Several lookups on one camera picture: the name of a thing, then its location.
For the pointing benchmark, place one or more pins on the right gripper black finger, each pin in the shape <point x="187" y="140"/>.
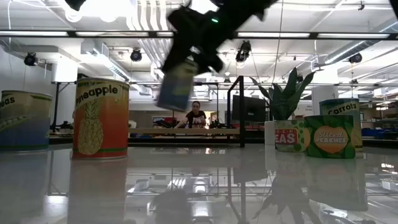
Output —
<point x="177" y="60"/>
<point x="210" y="63"/>

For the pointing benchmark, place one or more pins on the orange pineapple can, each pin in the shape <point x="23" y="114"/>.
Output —
<point x="101" y="124"/>

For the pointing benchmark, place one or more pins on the short green peas can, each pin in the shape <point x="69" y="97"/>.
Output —
<point x="287" y="137"/>

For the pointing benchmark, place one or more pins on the carrots can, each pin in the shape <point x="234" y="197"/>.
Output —
<point x="340" y="107"/>

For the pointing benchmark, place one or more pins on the green sliced peaches can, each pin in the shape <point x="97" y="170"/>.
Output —
<point x="329" y="138"/>

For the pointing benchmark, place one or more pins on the tall peas can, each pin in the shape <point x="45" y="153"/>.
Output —
<point x="25" y="124"/>

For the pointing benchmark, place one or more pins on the background black robot arm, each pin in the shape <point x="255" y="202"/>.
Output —
<point x="66" y="125"/>

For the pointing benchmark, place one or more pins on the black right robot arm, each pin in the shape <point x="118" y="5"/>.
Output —
<point x="245" y="7"/>

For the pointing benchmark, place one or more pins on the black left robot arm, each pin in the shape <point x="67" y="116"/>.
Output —
<point x="74" y="3"/>

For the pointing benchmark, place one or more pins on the black ceiling spotlight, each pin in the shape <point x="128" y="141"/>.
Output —
<point x="243" y="53"/>
<point x="136" y="55"/>
<point x="31" y="59"/>
<point x="355" y="58"/>

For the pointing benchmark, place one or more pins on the person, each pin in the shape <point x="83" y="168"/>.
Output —
<point x="195" y="117"/>

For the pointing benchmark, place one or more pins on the large black monitor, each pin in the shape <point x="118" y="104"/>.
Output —
<point x="252" y="109"/>

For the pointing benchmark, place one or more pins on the green snake plant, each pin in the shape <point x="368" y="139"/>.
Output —
<point x="286" y="99"/>

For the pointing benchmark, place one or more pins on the white plant pot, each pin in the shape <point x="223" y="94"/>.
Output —
<point x="269" y="133"/>

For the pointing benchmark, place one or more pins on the black overhead light beam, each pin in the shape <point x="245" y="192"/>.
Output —
<point x="71" y="34"/>

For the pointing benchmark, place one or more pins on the blue storage bin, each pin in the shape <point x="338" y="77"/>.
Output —
<point x="377" y="133"/>

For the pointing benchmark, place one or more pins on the black frame wooden shelf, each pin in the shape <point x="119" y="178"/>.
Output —
<point x="186" y="131"/>

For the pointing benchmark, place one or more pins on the black background table frame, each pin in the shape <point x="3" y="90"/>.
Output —
<point x="56" y="105"/>

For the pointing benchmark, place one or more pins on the black aluminium table frame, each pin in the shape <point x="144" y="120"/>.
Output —
<point x="62" y="140"/>

